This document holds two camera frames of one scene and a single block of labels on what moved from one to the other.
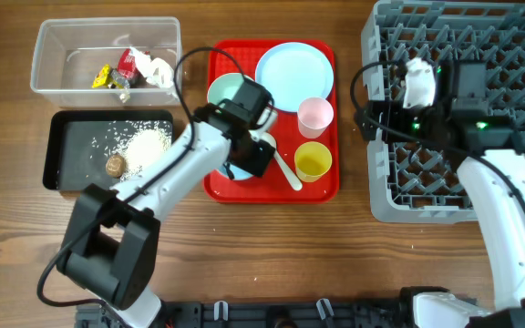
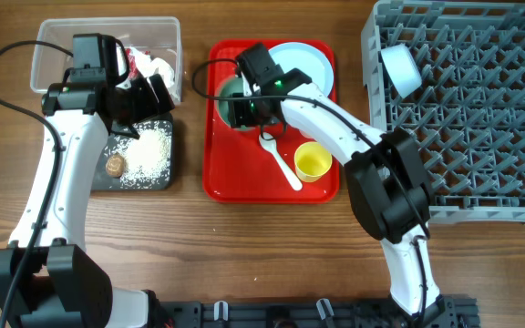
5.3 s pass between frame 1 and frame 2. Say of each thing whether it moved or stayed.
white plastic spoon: stayed
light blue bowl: moved
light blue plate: stayed
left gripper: moved
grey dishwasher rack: stayed
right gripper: moved
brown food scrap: stayed
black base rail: stayed
